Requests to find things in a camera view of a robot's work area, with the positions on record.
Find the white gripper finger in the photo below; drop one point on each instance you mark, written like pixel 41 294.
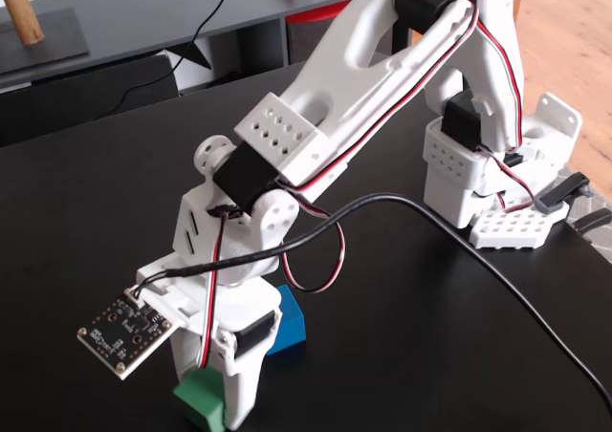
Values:
pixel 186 355
pixel 241 389

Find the blue cube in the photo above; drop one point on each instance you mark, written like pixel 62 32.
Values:
pixel 291 327

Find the green cube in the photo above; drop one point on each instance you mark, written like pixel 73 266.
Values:
pixel 201 398

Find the grey shelf unit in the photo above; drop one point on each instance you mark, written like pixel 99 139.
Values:
pixel 143 11

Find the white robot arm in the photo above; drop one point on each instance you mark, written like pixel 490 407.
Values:
pixel 382 69

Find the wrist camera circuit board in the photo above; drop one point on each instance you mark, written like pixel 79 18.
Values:
pixel 119 334

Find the black storage box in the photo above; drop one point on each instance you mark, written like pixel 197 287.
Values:
pixel 72 102

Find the wooden pole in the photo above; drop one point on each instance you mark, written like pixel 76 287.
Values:
pixel 21 11

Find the dark fabric bin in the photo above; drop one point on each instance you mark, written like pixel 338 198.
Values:
pixel 306 45

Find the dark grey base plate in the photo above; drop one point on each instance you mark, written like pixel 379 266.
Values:
pixel 52 40

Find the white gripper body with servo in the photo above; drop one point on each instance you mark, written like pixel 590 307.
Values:
pixel 244 310

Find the grey black table clamp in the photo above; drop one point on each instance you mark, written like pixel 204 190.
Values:
pixel 559 197

